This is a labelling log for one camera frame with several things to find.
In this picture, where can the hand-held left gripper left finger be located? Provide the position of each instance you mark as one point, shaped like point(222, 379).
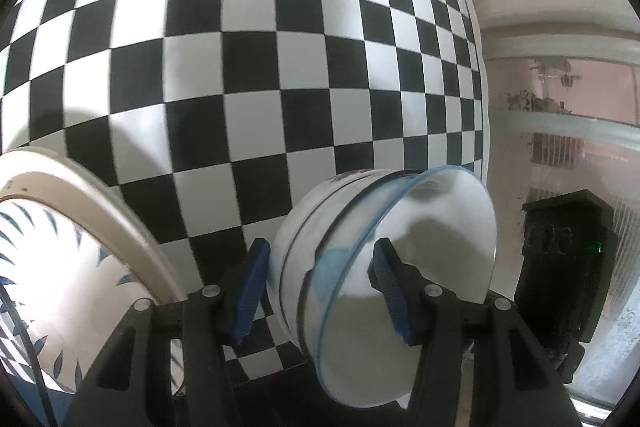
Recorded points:
point(250, 292)

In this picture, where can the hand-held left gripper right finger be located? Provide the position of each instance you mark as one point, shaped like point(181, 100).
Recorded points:
point(395, 292)

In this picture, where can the white bowl with black lines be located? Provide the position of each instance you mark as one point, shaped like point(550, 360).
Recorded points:
point(305, 247)

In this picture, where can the white polka dot bowl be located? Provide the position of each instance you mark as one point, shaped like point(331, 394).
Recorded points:
point(445, 237)

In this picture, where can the white plate with feather pattern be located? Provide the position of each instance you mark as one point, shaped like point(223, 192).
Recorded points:
point(65, 287)

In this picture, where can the black and white checkered tablecloth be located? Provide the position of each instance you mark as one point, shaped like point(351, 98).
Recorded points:
point(250, 57)

